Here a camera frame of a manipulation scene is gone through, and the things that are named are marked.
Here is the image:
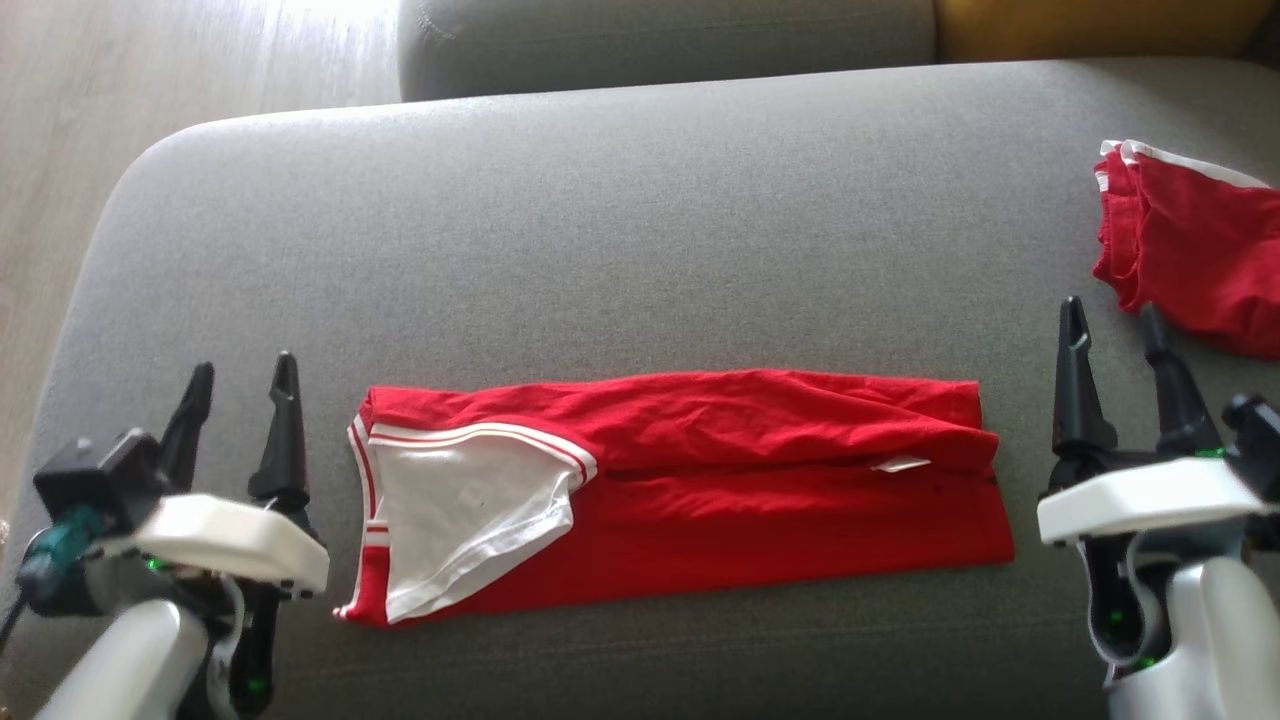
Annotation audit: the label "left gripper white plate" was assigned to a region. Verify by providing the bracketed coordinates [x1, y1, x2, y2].
[129, 350, 332, 601]

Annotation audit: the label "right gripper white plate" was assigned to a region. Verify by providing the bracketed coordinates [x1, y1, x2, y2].
[1036, 295, 1268, 547]

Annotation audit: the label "red shorts with white stripes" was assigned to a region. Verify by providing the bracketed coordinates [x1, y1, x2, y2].
[1091, 139, 1280, 361]

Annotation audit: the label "red t-shirt with white sleeves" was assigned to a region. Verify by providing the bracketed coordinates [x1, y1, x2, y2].
[333, 367, 1017, 629]

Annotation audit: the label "yellow sofa cushion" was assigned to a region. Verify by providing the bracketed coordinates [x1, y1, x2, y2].
[934, 0, 1280, 64]

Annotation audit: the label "grey sofa seat cushion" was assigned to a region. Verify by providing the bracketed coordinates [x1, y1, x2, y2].
[0, 57, 1280, 720]

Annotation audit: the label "grey sofa backrest cushion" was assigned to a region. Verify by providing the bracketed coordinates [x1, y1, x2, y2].
[397, 0, 940, 103]

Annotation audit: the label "left teal cable connector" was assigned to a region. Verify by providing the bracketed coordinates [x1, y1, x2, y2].
[14, 504, 107, 593]

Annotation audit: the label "left black cable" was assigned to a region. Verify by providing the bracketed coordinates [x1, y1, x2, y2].
[0, 588, 33, 656]

